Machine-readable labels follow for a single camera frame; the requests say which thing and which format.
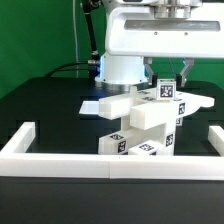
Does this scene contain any white U-shaped fence frame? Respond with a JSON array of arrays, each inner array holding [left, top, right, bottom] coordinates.
[[0, 122, 224, 180]]

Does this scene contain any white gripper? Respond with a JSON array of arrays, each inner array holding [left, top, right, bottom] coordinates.
[[105, 4, 224, 87]]

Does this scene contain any black cable bundle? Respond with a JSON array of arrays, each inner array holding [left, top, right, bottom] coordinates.
[[43, 61, 101, 80]]

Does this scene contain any white chair seat part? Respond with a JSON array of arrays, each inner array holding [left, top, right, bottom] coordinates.
[[128, 119, 176, 156]]

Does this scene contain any white tagged cube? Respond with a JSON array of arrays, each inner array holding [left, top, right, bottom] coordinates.
[[156, 79, 176, 100], [176, 117, 183, 126]]

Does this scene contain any white marker sheet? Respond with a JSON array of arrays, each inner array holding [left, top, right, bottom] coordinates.
[[79, 101, 99, 115]]

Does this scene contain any grey thin cable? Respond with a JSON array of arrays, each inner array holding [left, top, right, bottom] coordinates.
[[72, 0, 81, 79]]

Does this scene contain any white chair back frame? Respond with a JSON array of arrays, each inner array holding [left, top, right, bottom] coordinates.
[[99, 88, 215, 130]]

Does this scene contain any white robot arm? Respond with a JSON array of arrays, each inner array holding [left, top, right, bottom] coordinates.
[[81, 0, 224, 88]]

